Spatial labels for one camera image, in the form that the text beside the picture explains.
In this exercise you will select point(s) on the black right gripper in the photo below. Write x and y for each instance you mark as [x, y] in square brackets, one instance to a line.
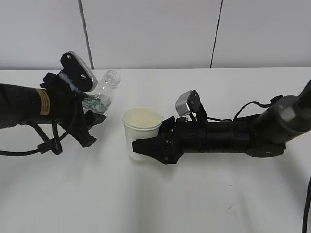
[175, 138]

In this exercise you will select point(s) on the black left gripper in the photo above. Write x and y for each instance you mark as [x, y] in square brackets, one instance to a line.
[66, 91]

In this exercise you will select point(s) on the clear green-label water bottle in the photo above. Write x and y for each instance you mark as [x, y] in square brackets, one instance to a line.
[99, 100]

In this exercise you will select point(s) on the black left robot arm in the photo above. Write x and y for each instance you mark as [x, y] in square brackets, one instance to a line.
[21, 105]

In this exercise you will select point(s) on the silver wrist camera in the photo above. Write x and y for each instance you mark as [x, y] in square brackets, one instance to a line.
[79, 71]
[189, 103]

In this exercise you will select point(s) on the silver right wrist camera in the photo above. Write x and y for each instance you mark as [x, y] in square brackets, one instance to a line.
[189, 103]

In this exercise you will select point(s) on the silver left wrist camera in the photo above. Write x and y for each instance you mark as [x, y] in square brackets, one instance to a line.
[79, 71]

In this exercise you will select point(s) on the white paper cup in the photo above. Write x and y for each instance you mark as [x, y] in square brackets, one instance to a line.
[140, 123]

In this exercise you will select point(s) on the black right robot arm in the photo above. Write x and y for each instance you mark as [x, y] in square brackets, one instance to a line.
[258, 135]

